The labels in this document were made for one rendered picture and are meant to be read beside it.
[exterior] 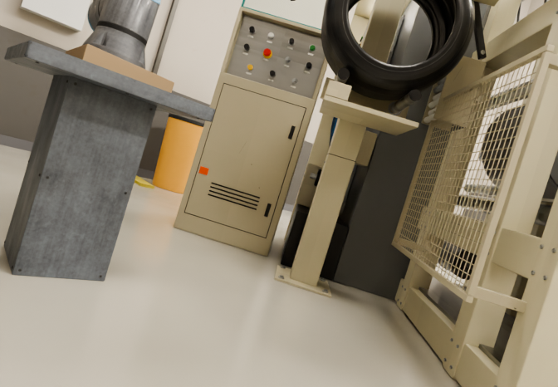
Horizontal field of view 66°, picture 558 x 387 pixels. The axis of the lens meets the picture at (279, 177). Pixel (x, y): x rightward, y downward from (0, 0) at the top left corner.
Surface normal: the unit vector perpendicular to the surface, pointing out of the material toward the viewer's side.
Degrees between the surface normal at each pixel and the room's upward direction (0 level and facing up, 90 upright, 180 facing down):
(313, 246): 90
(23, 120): 90
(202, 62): 90
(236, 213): 90
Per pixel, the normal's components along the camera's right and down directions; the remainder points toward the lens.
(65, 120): 0.59, 0.20
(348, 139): -0.04, 0.01
